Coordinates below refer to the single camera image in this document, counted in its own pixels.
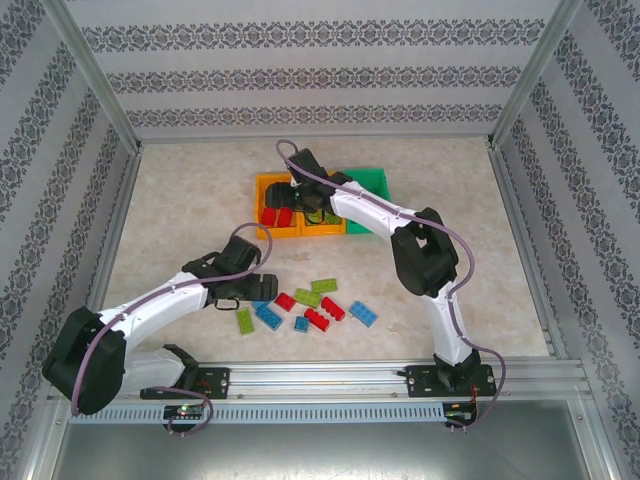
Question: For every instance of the small green lego brick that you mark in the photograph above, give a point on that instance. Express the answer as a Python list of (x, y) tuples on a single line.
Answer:
[(312, 218)]

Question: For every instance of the orange plastic bin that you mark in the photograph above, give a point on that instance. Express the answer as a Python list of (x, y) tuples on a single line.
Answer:
[(277, 233), (320, 230)]

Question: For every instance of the green plastic bin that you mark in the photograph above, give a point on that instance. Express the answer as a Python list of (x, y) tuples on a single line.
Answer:
[(372, 175)]

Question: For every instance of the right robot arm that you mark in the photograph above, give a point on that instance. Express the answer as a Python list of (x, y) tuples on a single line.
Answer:
[(425, 250)]

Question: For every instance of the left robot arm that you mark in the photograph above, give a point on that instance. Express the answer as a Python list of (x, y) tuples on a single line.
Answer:
[(150, 310)]

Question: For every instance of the square red lego brick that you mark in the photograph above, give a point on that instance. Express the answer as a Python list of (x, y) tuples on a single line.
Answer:
[(285, 302)]

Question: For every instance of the small blue lego brick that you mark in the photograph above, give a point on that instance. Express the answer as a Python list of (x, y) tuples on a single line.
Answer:
[(301, 324)]

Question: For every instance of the small circuit board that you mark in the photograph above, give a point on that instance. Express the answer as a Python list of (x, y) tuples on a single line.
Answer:
[(185, 411), (460, 412)]

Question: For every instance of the grey metal sheet panel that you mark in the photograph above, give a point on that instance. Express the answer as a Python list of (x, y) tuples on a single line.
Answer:
[(320, 455)]

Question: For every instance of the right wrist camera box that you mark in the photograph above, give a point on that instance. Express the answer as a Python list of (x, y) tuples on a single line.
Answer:
[(306, 167)]

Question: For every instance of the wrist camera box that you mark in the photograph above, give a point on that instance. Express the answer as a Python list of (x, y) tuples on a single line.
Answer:
[(306, 167), (240, 252)]

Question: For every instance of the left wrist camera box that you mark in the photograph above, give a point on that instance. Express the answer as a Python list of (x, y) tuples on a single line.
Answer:
[(240, 252)]

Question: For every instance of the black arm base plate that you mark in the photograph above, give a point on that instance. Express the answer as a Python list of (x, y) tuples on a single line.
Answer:
[(417, 382), (217, 382)]

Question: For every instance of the long aluminium mounting rail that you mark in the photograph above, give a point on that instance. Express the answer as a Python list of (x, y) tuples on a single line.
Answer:
[(320, 380)]

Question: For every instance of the aluminium side rail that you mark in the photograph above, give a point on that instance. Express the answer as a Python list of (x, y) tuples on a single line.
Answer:
[(511, 200), (121, 200)]

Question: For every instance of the aluminium frame post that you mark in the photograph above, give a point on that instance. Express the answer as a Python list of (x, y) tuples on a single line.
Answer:
[(101, 85), (526, 85)]

